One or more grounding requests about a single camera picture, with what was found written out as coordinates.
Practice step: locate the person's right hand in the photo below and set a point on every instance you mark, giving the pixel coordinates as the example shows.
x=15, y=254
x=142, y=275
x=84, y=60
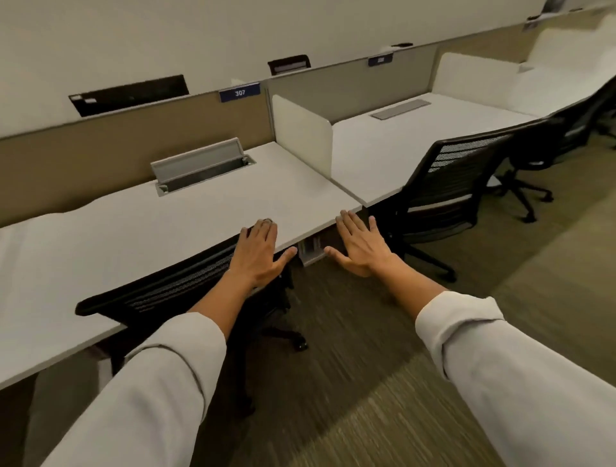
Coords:
x=366, y=250

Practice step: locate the person's left hand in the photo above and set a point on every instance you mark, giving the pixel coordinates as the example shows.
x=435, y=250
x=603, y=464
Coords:
x=255, y=255

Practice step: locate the person's left forearm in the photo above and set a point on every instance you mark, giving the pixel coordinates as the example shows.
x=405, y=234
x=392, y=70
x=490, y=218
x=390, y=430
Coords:
x=144, y=394

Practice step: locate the person's right forearm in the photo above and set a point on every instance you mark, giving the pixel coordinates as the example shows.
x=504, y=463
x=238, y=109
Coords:
x=520, y=385

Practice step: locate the white desk side divider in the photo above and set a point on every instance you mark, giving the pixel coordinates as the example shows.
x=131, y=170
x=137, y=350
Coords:
x=301, y=134
x=563, y=48
x=471, y=74

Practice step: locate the grey fabric partition panel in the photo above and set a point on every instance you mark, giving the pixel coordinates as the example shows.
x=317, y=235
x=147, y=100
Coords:
x=346, y=91

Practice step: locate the black computer monitor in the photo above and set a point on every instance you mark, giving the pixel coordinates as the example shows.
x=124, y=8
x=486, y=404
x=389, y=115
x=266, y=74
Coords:
x=130, y=94

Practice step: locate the tan fabric partition panel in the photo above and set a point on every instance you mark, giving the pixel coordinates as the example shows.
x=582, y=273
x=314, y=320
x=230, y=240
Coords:
x=481, y=41
x=72, y=159

